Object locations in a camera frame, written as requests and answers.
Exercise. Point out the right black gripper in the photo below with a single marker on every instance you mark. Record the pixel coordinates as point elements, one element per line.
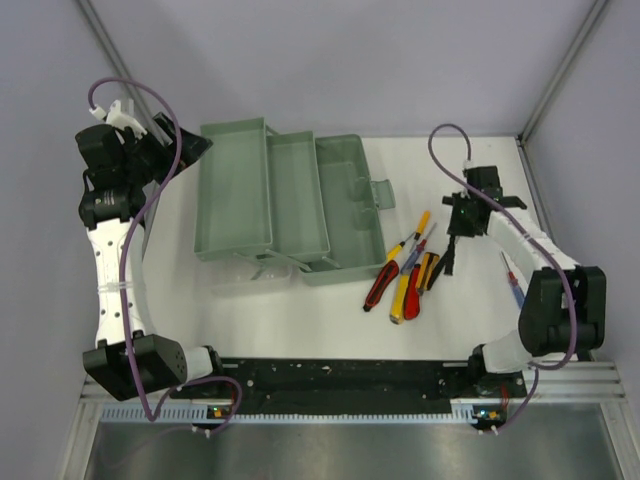
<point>454,228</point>

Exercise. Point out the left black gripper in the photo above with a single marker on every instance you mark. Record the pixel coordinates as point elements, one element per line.
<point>166,127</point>

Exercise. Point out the green cantilever tool box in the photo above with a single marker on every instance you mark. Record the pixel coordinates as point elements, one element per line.
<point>290,200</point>

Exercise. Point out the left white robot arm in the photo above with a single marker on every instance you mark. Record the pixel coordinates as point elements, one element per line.
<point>122,158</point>

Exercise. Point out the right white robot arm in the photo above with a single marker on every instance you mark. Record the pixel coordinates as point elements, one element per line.
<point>564,304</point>

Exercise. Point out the blue red precision screwdriver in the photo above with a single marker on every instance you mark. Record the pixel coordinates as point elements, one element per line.
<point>416,252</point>

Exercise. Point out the large red utility knife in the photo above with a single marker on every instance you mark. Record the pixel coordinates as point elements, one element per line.
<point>386,275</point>

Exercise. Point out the small red utility knife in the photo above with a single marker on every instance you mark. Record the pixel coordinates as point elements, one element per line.
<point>411,304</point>

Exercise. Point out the yellow utility knife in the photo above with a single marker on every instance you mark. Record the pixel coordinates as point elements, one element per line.
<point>396,314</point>

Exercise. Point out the black handle hammer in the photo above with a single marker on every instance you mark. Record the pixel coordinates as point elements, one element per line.
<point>436,272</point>

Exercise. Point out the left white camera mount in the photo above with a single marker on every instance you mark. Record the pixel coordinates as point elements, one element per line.
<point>121,116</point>

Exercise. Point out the aluminium frame rail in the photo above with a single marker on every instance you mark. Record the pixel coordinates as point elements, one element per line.
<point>576,379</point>

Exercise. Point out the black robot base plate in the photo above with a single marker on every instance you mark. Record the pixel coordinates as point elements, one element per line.
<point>263,378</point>

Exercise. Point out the grey slotted cable duct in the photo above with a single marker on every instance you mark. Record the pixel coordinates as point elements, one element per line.
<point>205,414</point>

